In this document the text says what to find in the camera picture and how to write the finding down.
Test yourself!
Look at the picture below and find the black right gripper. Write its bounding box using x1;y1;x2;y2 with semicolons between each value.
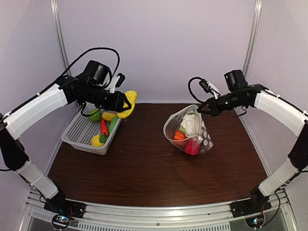
197;90;246;117

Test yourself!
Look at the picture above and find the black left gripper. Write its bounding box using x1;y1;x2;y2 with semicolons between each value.
80;83;130;111

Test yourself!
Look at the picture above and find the yellow toy banana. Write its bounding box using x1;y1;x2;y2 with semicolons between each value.
116;90;138;119

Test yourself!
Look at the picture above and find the clear dotted zip top bag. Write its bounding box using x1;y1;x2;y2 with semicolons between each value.
163;104;214;156

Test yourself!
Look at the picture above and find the orange toy pumpkin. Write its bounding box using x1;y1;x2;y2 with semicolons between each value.
174;130;186;141

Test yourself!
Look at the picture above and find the red toy bell pepper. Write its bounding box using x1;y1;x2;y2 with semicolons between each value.
184;140;200;156

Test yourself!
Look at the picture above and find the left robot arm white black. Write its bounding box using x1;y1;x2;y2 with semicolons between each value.
0;60;137;214

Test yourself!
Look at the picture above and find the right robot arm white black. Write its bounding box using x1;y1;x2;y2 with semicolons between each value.
197;70;308;213

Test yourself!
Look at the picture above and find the green toy cucumber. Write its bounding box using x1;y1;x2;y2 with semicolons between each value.
109;116;118;134

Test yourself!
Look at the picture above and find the yellow toy corn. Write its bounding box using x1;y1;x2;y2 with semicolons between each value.
102;112;116;122

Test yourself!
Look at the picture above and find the orange toy carrot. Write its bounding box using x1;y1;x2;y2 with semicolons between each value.
101;118;109;137

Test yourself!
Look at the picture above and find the green toy apple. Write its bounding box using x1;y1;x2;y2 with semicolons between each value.
90;109;102;122

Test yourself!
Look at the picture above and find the yellow toy lemon green leaf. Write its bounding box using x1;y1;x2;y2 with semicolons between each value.
91;134;108;147

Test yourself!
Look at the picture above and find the white perforated plastic basket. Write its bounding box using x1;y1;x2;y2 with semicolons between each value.
61;111;122;155

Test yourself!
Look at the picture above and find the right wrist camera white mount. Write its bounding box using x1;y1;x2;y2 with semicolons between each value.
199;79;220;99

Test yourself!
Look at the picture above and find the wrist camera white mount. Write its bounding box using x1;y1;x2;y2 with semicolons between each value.
199;79;220;99
105;73;126;93

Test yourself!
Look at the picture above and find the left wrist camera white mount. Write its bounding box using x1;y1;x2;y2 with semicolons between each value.
105;73;126;93

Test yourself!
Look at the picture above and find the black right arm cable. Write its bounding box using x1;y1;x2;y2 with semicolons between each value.
188;77;308;217

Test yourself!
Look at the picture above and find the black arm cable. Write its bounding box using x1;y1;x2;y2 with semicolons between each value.
0;47;121;171
188;77;308;217

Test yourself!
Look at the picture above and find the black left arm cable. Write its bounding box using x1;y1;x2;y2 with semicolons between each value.
0;47;121;171

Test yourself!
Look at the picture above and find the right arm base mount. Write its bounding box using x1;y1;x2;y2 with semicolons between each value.
230;199;272;229

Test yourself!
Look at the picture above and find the right aluminium corner post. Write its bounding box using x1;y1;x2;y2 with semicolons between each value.
243;0;262;77

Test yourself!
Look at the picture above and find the aluminium corner post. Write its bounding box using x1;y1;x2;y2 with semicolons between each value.
51;0;69;69
243;0;262;77

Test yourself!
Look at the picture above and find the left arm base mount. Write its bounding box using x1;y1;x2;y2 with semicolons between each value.
44;200;86;230

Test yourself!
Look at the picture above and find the left aluminium corner post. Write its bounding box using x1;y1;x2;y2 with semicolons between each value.
51;0;69;69

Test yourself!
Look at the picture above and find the aluminium front rail frame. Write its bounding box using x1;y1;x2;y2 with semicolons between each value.
17;190;299;231

